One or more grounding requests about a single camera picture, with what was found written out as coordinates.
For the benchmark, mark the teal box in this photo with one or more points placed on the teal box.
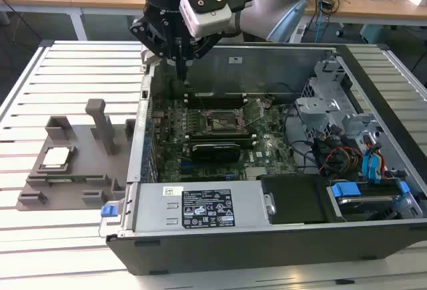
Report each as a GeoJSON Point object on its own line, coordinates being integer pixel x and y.
{"type": "Point", "coordinates": [375, 33]}

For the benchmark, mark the blue case latch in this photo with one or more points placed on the blue case latch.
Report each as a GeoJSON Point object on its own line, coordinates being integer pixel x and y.
{"type": "Point", "coordinates": [108, 211]}

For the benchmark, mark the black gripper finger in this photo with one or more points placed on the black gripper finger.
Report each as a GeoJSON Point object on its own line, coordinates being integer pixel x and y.
{"type": "Point", "coordinates": [205, 48]}
{"type": "Point", "coordinates": [143, 33]}

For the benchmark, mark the small silver heatsink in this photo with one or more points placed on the small silver heatsink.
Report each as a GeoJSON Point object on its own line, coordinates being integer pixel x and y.
{"type": "Point", "coordinates": [256, 172]}

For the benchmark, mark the green motherboard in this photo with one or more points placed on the green motherboard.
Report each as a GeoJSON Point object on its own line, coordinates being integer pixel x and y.
{"type": "Point", "coordinates": [277, 126]}

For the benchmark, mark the CPU socket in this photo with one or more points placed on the CPU socket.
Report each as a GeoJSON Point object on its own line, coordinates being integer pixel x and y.
{"type": "Point", "coordinates": [221, 124]}

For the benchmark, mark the silver CPU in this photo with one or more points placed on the silver CPU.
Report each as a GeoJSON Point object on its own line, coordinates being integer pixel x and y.
{"type": "Point", "coordinates": [57, 157]}

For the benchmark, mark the open black PC case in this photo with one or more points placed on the open black PC case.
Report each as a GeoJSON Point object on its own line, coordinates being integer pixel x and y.
{"type": "Point", "coordinates": [233, 253]}

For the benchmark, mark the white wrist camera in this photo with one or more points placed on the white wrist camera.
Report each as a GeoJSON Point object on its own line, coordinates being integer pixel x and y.
{"type": "Point", "coordinates": [207, 20]}

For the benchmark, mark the hard disk in blue carrier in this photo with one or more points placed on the hard disk in blue carrier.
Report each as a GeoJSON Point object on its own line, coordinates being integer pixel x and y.
{"type": "Point", "coordinates": [347, 190]}

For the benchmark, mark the small black adapter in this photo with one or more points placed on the small black adapter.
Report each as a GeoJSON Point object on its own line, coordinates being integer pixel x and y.
{"type": "Point", "coordinates": [328, 4]}

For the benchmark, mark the green RAM stick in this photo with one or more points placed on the green RAM stick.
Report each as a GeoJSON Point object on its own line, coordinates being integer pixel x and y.
{"type": "Point", "coordinates": [78, 179]}

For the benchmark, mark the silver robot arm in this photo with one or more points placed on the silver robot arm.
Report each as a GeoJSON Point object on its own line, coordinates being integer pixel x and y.
{"type": "Point", "coordinates": [260, 16]}

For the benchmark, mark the grey-brown parts rack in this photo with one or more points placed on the grey-brown parts rack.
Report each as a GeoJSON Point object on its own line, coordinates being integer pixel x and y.
{"type": "Point", "coordinates": [83, 156]}

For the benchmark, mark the silver drive cage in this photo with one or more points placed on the silver drive cage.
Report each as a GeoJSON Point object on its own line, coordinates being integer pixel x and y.
{"type": "Point", "coordinates": [317, 106]}

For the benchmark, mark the black plastic shroud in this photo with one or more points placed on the black plastic shroud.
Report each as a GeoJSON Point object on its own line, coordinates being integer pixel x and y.
{"type": "Point", "coordinates": [293, 200]}

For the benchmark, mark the black graphics card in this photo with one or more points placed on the black graphics card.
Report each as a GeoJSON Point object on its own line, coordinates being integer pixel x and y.
{"type": "Point", "coordinates": [217, 153]}

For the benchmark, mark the white power strip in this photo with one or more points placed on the white power strip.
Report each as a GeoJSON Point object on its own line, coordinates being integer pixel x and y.
{"type": "Point", "coordinates": [300, 31]}

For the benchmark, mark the silver power supply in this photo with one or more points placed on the silver power supply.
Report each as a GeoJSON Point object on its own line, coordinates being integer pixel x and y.
{"type": "Point", "coordinates": [153, 210]}

